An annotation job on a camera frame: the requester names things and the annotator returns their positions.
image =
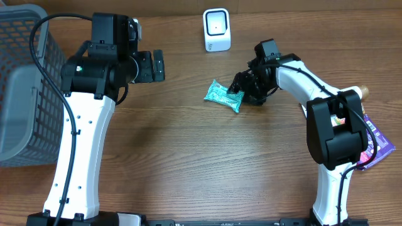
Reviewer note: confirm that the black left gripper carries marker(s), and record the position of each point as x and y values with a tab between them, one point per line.
147	67

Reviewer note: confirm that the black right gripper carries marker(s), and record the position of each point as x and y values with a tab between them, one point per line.
251	83

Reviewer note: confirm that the mint green wipes pack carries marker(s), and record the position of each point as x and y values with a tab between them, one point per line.
218	93

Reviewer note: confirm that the green yellow snack pouch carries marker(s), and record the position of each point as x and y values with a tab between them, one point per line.
337	121

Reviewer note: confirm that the white tube gold cap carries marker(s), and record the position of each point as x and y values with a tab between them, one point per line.
362	91

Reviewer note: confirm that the purple Carefree pad pack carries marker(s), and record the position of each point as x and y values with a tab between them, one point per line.
384	145

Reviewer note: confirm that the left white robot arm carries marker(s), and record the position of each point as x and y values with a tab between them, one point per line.
90	86

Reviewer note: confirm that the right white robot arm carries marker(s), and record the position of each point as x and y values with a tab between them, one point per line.
336	131

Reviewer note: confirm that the white barcode scanner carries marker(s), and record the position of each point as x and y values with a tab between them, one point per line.
217	30

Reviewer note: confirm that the grey plastic basket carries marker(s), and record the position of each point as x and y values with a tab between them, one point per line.
31	112

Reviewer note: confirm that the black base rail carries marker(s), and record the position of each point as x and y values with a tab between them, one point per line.
280	222

